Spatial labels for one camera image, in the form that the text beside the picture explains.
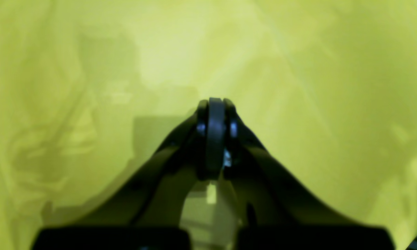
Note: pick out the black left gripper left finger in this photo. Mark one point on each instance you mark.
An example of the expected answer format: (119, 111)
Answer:
(144, 214)

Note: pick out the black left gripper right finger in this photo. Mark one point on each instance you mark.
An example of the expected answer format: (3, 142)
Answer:
(278, 212)

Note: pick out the yellow table cloth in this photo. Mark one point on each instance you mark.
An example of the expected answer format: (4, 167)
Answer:
(89, 89)

